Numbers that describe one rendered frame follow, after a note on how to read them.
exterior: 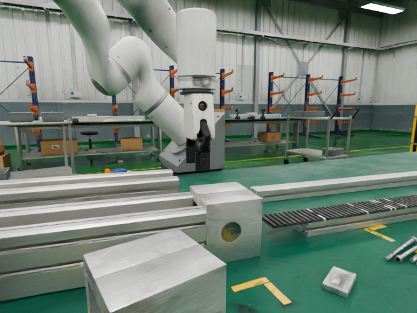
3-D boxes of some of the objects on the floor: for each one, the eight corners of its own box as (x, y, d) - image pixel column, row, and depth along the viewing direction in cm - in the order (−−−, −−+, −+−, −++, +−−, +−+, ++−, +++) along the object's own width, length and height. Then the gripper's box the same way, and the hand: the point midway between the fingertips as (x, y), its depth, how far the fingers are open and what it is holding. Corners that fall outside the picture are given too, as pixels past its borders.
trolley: (72, 184, 364) (65, 108, 347) (80, 195, 320) (72, 108, 302) (-29, 199, 305) (-44, 108, 288) (-36, 214, 261) (-54, 108, 244)
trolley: (283, 164, 498) (285, 108, 481) (304, 161, 524) (307, 108, 507) (331, 176, 409) (337, 108, 392) (354, 172, 435) (360, 108, 417)
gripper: (172, 90, 66) (174, 160, 69) (189, 84, 50) (190, 176, 53) (201, 90, 69) (201, 158, 72) (227, 85, 52) (226, 174, 55)
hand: (197, 161), depth 62 cm, fingers open, 8 cm apart
